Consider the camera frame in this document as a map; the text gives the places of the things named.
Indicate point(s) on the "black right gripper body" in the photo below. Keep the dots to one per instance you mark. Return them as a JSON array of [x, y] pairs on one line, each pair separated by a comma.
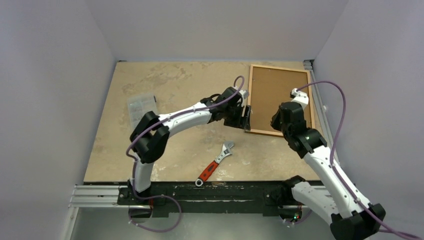
[[278, 120]]

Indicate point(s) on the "wooden picture frame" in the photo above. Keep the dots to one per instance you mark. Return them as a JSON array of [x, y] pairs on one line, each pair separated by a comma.
[[268, 87]]

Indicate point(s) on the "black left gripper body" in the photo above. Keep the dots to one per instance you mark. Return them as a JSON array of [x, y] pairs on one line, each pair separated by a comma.
[[233, 117]]

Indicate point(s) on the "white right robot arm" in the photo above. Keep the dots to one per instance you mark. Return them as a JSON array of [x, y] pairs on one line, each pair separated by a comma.
[[349, 214]]

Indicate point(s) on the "clear plastic screw box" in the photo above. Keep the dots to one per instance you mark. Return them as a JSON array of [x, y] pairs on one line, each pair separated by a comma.
[[140, 104]]

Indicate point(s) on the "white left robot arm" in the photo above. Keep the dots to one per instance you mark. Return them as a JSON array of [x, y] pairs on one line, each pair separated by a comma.
[[150, 137]]

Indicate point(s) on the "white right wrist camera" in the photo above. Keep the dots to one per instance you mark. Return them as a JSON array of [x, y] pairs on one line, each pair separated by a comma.
[[300, 97]]

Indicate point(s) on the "red handled adjustable wrench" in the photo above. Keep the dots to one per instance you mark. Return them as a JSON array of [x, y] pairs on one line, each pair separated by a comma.
[[226, 151]]

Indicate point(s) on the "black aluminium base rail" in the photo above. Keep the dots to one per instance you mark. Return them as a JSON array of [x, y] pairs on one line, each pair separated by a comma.
[[267, 198]]

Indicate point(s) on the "silver right side rail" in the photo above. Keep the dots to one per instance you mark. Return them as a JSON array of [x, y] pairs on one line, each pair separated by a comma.
[[320, 108]]

